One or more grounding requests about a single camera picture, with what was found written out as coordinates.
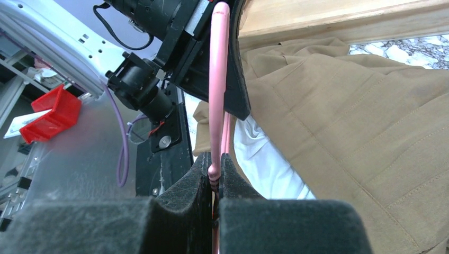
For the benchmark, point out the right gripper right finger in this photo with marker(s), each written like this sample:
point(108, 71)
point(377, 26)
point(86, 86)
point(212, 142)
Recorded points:
point(249, 223)

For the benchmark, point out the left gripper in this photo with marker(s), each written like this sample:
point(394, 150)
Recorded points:
point(184, 28)

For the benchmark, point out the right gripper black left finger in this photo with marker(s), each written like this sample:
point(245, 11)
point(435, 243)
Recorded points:
point(177, 221)

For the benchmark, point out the pink wire hanger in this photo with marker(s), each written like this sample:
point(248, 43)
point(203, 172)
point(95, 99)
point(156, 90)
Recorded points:
point(217, 91)

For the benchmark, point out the brown skirt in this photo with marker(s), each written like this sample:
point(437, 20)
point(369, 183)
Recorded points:
point(359, 128)

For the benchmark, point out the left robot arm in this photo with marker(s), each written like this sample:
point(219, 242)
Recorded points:
point(67, 32)

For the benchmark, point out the wooden clothes rack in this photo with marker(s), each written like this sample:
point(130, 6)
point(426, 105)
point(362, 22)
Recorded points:
point(269, 22)

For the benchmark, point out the red plastic bin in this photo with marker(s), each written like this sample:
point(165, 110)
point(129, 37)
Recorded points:
point(62, 111)

